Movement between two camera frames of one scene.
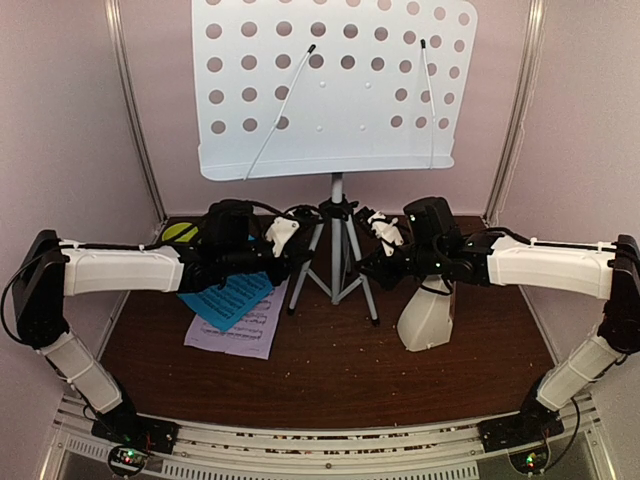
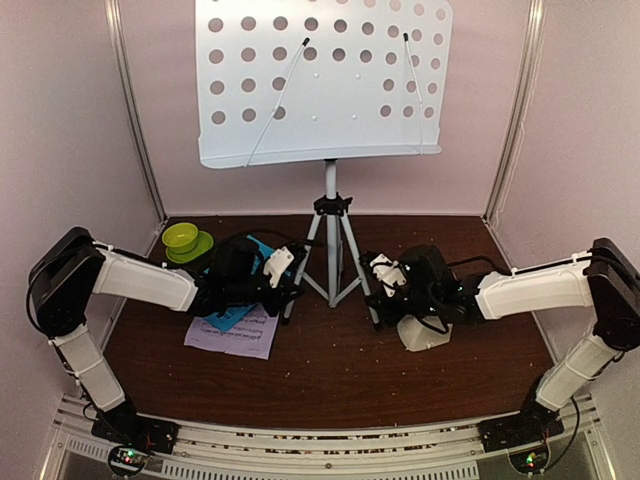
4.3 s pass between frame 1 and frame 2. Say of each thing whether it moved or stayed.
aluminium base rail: stayed
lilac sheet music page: stayed
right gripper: moved
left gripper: moved
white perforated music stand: moved
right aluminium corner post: stayed
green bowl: stayed
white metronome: stayed
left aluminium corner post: stayed
